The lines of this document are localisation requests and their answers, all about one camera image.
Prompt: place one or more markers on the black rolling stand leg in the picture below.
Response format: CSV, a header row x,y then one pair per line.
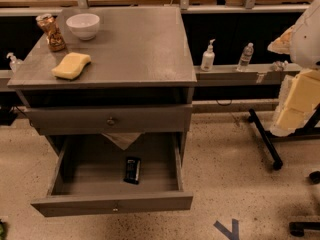
x,y
309,131

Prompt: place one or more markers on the dark rxbar blueberry bar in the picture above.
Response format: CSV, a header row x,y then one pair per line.
x,y
132,171

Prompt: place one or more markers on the black chair base caster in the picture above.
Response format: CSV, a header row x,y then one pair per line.
x,y
297,228

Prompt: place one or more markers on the clear plastic water bottle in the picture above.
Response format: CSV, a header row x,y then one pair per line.
x,y
245,57

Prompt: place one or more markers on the beige cloth under drawer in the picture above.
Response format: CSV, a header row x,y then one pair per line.
x,y
122,140

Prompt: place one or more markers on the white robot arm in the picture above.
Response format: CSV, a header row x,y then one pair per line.
x,y
305,39

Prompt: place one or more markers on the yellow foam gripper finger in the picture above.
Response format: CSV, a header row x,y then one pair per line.
x,y
281,45
299,96

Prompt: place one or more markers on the crumpled clear plastic wrapper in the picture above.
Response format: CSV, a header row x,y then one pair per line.
x,y
279,66

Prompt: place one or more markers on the closed grey top drawer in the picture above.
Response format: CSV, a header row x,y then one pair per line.
x,y
114,119

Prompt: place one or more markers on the grey wooden drawer cabinet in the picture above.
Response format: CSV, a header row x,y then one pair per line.
x,y
139,57

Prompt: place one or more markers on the white pump lotion bottle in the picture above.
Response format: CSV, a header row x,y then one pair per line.
x,y
208,57

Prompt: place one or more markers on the white ceramic bowl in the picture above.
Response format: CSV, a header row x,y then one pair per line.
x,y
85,26

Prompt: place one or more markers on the yellow sponge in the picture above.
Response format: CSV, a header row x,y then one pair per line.
x,y
71,66

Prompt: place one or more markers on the blue tape floor marker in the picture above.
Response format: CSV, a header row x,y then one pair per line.
x,y
230,234

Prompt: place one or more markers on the open grey middle drawer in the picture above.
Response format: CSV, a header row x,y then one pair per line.
x,y
89,177

